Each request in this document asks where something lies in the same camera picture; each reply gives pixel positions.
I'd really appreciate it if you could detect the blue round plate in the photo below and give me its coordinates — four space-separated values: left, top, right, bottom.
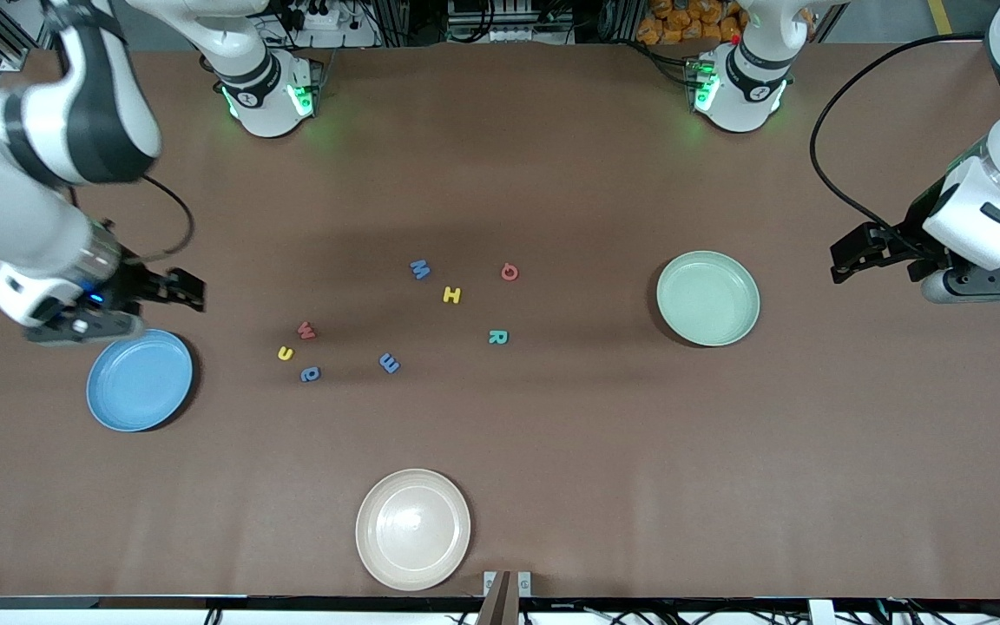
86 328 194 433

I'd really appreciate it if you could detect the green round plate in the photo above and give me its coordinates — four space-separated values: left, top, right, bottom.
656 250 761 348

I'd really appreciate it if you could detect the pile of orange objects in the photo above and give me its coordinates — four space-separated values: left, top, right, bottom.
636 0 744 46

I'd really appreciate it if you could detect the white power strip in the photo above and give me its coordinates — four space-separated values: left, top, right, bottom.
285 0 355 32

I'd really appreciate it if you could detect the beige round plate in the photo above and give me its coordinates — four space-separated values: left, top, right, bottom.
355 469 472 593

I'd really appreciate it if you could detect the brown table mat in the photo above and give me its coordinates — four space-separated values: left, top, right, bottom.
0 42 1000 600

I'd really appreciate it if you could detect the brown pole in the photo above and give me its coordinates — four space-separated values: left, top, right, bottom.
476 570 514 625

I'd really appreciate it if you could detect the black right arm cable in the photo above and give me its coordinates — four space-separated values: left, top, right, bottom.
122 174 197 266

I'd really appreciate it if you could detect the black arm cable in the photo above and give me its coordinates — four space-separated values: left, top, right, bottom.
122 174 197 266
810 31 987 260

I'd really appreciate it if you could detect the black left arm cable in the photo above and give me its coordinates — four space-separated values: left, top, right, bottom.
810 31 987 260

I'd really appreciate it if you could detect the black base cable bundle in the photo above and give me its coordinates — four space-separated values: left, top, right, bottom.
630 39 701 88

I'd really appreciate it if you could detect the metal table edge bracket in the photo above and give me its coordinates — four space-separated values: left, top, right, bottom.
484 570 532 598

